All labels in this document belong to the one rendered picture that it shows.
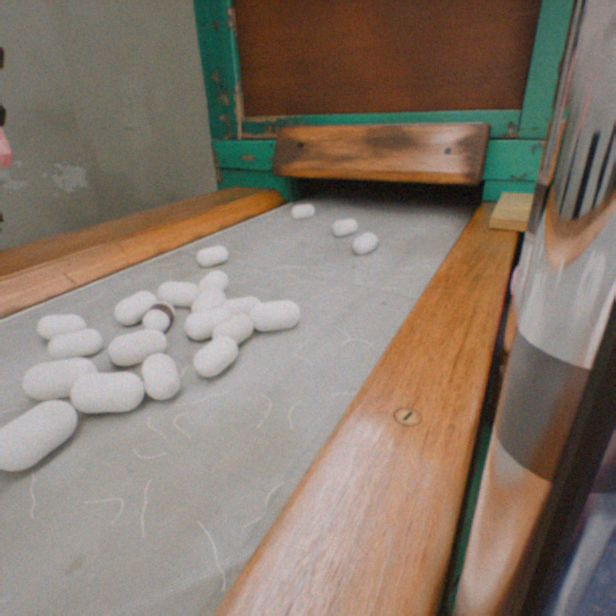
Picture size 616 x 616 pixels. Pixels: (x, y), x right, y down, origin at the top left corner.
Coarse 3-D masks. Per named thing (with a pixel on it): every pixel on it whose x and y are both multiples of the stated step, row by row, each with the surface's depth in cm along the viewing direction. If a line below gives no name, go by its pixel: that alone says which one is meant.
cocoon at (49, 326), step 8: (40, 320) 29; (48, 320) 29; (56, 320) 29; (64, 320) 29; (72, 320) 29; (80, 320) 29; (40, 328) 29; (48, 328) 29; (56, 328) 29; (64, 328) 29; (72, 328) 29; (80, 328) 29; (48, 336) 29
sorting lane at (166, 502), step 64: (192, 256) 46; (256, 256) 45; (320, 256) 45; (384, 256) 44; (0, 320) 33; (320, 320) 31; (384, 320) 31; (0, 384) 25; (192, 384) 24; (256, 384) 24; (320, 384) 24; (64, 448) 20; (128, 448) 20; (192, 448) 20; (256, 448) 20; (320, 448) 20; (0, 512) 17; (64, 512) 17; (128, 512) 17; (192, 512) 17; (256, 512) 17; (0, 576) 15; (64, 576) 14; (128, 576) 14; (192, 576) 14
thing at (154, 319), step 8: (168, 304) 31; (152, 312) 29; (160, 312) 30; (144, 320) 29; (152, 320) 29; (160, 320) 29; (168, 320) 30; (144, 328) 30; (152, 328) 29; (160, 328) 29
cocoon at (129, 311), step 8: (136, 296) 32; (144, 296) 32; (152, 296) 32; (120, 304) 31; (128, 304) 31; (136, 304) 31; (144, 304) 31; (152, 304) 32; (120, 312) 30; (128, 312) 30; (136, 312) 31; (144, 312) 32; (120, 320) 31; (128, 320) 31; (136, 320) 31
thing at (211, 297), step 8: (208, 288) 32; (216, 288) 32; (200, 296) 31; (208, 296) 31; (216, 296) 31; (224, 296) 32; (192, 304) 31; (200, 304) 30; (208, 304) 30; (216, 304) 31; (192, 312) 31
